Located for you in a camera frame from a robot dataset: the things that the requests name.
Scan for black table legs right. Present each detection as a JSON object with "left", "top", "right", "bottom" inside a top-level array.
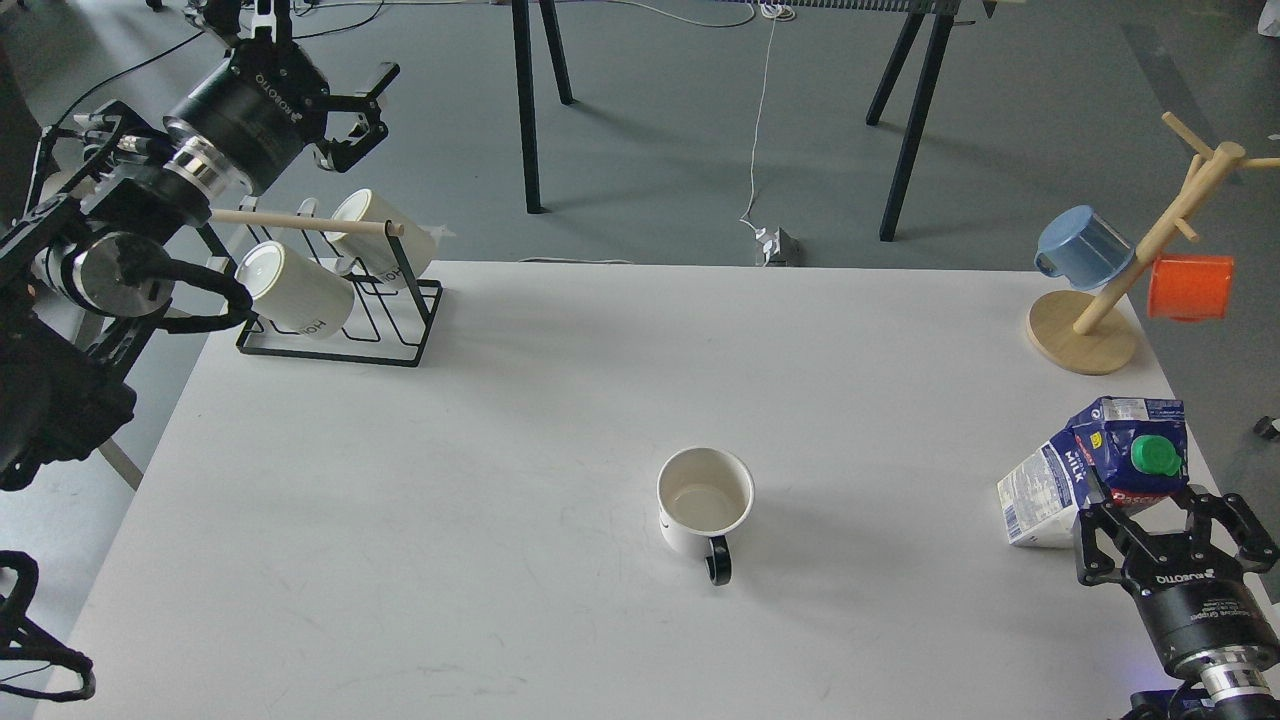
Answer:
[{"left": 865, "top": 1, "right": 960, "bottom": 242}]

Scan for white mug rear on rack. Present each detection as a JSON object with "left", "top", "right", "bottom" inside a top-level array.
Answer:
[{"left": 325, "top": 188, "right": 438, "bottom": 290}]

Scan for white power cable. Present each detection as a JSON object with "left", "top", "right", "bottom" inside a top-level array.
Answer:
[{"left": 611, "top": 0, "right": 797, "bottom": 236}]

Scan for black table legs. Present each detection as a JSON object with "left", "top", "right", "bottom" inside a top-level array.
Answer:
[
  {"left": 508, "top": 0, "right": 575, "bottom": 215},
  {"left": 865, "top": 1, "right": 960, "bottom": 242}
]

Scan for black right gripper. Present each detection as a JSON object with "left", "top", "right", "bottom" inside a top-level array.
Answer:
[{"left": 1074, "top": 470, "right": 1280, "bottom": 682}]

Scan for black table legs left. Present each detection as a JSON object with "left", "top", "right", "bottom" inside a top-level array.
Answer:
[{"left": 508, "top": 0, "right": 575, "bottom": 215}]

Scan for black wire mug rack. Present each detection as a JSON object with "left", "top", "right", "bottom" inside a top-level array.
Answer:
[{"left": 212, "top": 210, "right": 444, "bottom": 366}]

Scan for grey power adapter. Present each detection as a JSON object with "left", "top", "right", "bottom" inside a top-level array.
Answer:
[{"left": 755, "top": 228, "right": 803, "bottom": 266}]

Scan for blue white milk carton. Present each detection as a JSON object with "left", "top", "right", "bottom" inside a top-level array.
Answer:
[{"left": 996, "top": 396, "right": 1189, "bottom": 548}]

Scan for white mug on rack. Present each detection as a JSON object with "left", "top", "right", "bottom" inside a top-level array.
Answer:
[
  {"left": 325, "top": 188, "right": 438, "bottom": 290},
  {"left": 236, "top": 241, "right": 355, "bottom": 340}
]

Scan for black floor cable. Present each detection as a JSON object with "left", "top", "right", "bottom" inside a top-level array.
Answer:
[{"left": 44, "top": 0, "right": 387, "bottom": 131}]

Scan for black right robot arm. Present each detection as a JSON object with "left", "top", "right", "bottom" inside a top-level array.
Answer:
[{"left": 1074, "top": 468, "right": 1277, "bottom": 719}]

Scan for white mug black handle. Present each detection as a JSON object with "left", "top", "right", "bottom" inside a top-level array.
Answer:
[{"left": 655, "top": 447, "right": 755, "bottom": 587}]

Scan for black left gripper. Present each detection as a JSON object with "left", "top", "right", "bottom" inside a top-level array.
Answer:
[{"left": 164, "top": 1, "right": 401, "bottom": 195}]

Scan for wooden mug tree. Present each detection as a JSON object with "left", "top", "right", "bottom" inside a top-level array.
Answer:
[{"left": 1027, "top": 111, "right": 1279, "bottom": 375}]

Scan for white mug front on rack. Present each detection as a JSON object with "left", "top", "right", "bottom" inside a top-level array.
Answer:
[{"left": 236, "top": 241, "right": 355, "bottom": 340}]

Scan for blue cup on tree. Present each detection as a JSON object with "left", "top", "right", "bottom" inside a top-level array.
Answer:
[{"left": 1033, "top": 205, "right": 1137, "bottom": 291}]

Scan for orange cup on tree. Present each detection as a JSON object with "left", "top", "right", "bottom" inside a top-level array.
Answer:
[{"left": 1147, "top": 254, "right": 1235, "bottom": 322}]

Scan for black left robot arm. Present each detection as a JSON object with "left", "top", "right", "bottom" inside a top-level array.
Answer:
[{"left": 3, "top": 1, "right": 399, "bottom": 492}]

